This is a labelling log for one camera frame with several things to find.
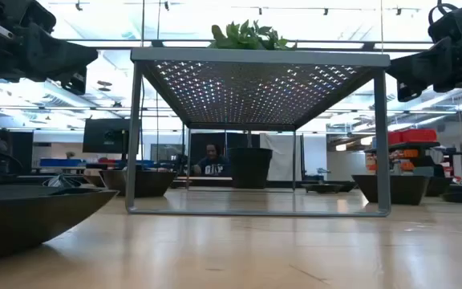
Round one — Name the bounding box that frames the black wavy square plate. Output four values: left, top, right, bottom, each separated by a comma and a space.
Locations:
352, 173, 432, 206
98, 169, 178, 198

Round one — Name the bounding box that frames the black leaf-shaped plate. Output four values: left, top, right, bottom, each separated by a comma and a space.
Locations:
326, 180, 357, 193
0, 185, 120, 266

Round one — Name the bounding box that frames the large red storage bin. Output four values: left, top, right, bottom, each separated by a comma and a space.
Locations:
401, 128, 439, 145

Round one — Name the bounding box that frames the black storage rack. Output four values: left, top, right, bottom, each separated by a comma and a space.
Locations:
365, 140, 456, 177

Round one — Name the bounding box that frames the black computer monitor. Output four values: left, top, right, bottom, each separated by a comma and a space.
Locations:
82, 118, 140, 155

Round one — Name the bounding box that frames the blue storage bin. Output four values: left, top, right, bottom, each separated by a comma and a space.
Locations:
38, 157, 86, 168

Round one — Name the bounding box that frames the person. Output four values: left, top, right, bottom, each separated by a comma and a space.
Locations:
192, 142, 232, 177
0, 128, 14, 173

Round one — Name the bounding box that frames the dark partition panel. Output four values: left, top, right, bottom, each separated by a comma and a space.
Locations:
189, 132, 261, 177

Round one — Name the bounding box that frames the white cloth panel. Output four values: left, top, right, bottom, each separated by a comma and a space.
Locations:
259, 132, 303, 182

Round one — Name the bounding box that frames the grey perforated metal shelf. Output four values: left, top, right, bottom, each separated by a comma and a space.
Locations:
125, 47, 391, 218

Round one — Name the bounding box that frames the green potted plant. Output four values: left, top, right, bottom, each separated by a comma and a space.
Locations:
209, 19, 296, 189

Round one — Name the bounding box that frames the black aluminium table frame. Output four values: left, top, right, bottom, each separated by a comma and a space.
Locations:
0, 173, 462, 198

